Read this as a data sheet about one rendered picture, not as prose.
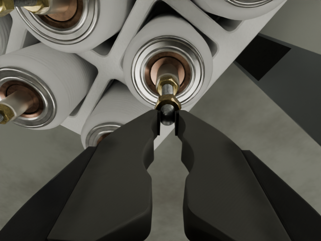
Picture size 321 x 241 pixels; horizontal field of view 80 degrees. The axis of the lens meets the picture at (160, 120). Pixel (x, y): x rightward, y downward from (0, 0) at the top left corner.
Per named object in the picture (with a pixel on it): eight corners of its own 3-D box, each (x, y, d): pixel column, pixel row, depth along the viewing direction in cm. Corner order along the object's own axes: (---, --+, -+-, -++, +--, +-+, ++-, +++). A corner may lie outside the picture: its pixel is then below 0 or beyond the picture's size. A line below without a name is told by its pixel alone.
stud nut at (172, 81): (172, 97, 18) (172, 101, 17) (155, 92, 18) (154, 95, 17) (180, 78, 17) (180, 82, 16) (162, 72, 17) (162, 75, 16)
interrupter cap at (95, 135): (122, 173, 28) (121, 177, 28) (76, 146, 26) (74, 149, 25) (155, 144, 25) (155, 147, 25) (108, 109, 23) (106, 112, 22)
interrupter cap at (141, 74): (132, 103, 22) (131, 106, 22) (130, 32, 18) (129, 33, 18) (197, 107, 22) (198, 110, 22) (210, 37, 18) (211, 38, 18)
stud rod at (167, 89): (170, 85, 19) (172, 128, 13) (161, 82, 19) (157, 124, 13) (174, 76, 19) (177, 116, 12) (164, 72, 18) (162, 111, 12)
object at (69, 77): (55, 72, 39) (-17, 119, 24) (58, 23, 34) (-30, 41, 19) (102, 88, 41) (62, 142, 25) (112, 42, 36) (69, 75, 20)
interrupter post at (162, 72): (155, 83, 21) (154, 96, 18) (156, 61, 20) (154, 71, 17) (177, 85, 21) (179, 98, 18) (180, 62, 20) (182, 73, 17)
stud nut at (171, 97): (173, 119, 15) (174, 125, 14) (152, 112, 15) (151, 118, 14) (183, 97, 14) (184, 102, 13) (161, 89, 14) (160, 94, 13)
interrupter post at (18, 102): (14, 103, 23) (-8, 118, 20) (13, 85, 21) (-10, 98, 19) (35, 110, 23) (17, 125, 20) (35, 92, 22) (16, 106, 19)
